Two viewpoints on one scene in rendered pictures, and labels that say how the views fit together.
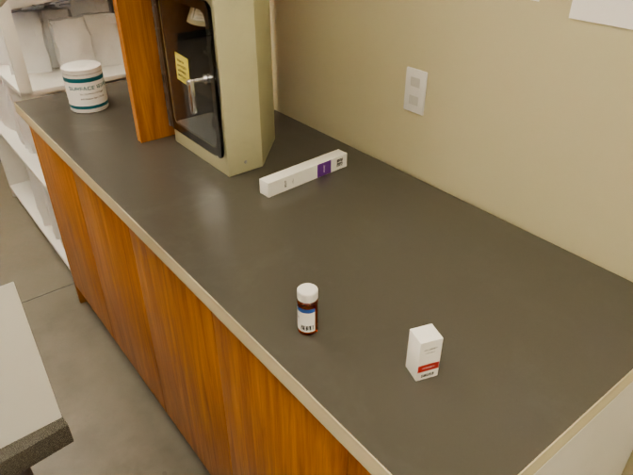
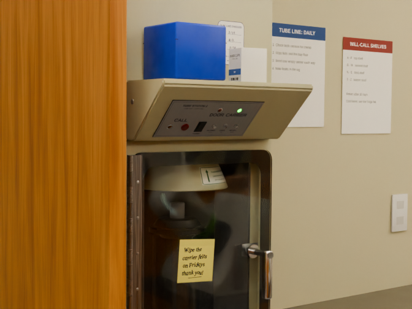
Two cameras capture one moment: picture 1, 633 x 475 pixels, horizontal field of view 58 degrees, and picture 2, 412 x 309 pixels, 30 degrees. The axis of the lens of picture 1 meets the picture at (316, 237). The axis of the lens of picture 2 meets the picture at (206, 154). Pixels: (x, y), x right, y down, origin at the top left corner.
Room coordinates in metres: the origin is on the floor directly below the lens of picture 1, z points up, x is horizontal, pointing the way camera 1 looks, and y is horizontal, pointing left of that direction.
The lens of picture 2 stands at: (1.47, 1.71, 1.46)
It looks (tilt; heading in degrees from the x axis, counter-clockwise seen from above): 3 degrees down; 272
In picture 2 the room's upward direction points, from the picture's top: straight up
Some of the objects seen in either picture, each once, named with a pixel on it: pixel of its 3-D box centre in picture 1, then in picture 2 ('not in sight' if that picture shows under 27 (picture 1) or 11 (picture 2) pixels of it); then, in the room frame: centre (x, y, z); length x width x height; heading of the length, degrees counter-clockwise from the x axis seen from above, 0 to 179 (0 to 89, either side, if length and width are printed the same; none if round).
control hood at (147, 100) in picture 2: not in sight; (222, 111); (1.49, 0.38, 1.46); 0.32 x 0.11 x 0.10; 38
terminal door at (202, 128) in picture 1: (187, 73); (205, 262); (1.52, 0.34, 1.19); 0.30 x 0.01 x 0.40; 38
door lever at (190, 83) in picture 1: (198, 94); (261, 271); (1.42, 0.30, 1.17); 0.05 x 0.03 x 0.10; 128
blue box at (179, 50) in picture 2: not in sight; (184, 53); (1.56, 0.43, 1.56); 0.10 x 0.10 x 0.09; 38
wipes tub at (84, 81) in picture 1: (85, 86); not in sight; (1.95, 0.80, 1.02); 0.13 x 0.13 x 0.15
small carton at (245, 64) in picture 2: not in sight; (247, 65); (1.45, 0.35, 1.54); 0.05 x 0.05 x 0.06; 26
